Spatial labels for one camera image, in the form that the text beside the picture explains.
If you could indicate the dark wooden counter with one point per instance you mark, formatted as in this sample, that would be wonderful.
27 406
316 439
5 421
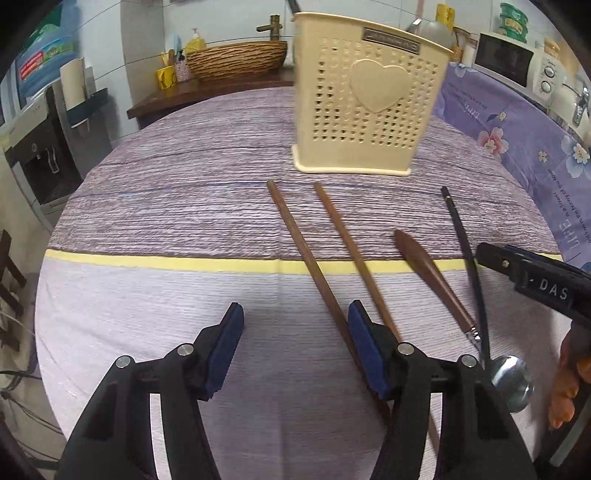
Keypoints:
184 94

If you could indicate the person's right hand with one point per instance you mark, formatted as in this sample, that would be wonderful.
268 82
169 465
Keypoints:
565 383

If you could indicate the cream perforated utensil holder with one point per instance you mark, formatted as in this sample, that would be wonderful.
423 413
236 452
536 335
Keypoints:
332 115

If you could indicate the yellow soap bottle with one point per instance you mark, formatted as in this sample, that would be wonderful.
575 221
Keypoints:
195 44

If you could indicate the brown woven basin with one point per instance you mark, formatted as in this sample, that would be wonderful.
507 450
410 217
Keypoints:
235 60

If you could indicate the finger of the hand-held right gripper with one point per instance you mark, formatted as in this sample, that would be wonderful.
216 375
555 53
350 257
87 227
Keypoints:
496 261
549 261

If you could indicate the teal wall holder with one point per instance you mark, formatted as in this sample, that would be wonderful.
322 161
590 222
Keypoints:
90 108

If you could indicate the yellow wrap roll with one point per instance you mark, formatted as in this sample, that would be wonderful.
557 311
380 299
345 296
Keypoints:
445 14

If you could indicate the white microwave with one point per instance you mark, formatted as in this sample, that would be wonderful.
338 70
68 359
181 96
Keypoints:
508 60

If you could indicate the bronze faucet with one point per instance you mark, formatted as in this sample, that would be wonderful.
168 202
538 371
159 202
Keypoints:
272 25

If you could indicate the large metal spoon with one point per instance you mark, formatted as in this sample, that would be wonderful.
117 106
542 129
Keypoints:
434 30

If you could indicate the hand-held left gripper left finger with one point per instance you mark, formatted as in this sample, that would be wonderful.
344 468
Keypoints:
228 341

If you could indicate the dark wooden stool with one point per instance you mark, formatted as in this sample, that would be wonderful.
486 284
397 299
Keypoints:
11 286

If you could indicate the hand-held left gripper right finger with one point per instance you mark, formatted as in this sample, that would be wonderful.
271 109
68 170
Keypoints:
364 350

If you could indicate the purple floral cloth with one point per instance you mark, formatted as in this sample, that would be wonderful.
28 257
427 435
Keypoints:
508 138

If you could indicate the chrome tap fitting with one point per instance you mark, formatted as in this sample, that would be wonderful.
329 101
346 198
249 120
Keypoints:
581 106

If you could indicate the patterned small cup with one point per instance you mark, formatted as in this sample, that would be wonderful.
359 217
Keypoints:
183 71

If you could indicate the blue water jug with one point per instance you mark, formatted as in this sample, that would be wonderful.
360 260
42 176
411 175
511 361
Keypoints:
44 50

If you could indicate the yellow lid jar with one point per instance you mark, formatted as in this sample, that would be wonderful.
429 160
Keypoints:
551 48

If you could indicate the brown wooden chopstick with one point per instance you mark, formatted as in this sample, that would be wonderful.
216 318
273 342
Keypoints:
351 249
304 249

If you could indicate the yellow cup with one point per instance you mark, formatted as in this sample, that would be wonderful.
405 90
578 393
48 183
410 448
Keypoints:
166 77

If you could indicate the grey water dispenser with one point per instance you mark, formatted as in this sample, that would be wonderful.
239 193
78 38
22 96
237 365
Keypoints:
37 157

